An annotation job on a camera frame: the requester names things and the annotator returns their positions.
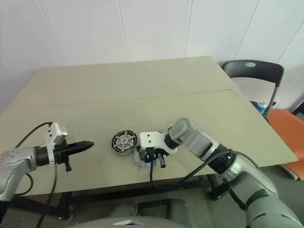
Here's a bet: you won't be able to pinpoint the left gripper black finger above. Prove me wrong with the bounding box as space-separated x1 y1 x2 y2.
68 145 93 155
68 141 95 149

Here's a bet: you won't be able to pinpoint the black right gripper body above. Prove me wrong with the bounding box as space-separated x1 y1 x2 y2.
144 147 166 169

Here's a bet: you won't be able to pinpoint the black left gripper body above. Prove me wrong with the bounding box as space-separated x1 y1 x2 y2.
53 143 72 172

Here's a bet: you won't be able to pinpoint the silver finned motor cover plate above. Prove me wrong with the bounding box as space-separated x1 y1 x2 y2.
132 148 160 169

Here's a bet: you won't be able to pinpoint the silver stator housing copper coils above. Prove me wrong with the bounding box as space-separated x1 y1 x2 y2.
110 130 138 157

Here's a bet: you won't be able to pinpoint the black rotor with silver spokes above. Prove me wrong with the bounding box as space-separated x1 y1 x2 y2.
112 131 137 152

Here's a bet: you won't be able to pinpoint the dark grey rounded hump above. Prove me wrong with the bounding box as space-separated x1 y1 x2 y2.
166 198 191 224
113 201 140 218

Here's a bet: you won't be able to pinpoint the grey robot torso shell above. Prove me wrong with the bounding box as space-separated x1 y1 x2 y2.
68 215 186 228

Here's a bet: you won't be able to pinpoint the blue bottle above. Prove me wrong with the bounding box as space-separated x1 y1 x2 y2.
255 101 268 114

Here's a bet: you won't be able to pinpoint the black plastic chair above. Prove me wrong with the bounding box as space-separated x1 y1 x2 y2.
219 59 285 121

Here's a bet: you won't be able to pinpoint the orange chair seat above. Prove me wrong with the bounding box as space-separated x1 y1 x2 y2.
267 108 304 181

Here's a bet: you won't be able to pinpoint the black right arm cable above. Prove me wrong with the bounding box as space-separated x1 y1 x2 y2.
149 152 278 190

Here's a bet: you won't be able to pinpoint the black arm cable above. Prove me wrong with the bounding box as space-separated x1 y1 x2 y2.
149 152 278 190
13 121 59 228

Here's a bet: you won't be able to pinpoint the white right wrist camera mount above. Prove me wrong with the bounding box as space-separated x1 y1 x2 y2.
139 130 178 156

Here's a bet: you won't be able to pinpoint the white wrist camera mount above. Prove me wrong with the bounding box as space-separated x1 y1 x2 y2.
139 130 178 156
44 122 68 164

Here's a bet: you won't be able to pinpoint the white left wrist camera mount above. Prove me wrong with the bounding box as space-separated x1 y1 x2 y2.
44 122 68 164

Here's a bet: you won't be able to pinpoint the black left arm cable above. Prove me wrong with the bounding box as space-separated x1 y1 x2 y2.
13 121 59 228

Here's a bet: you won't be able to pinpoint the black metal table frame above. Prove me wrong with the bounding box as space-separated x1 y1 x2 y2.
9 172 236 220

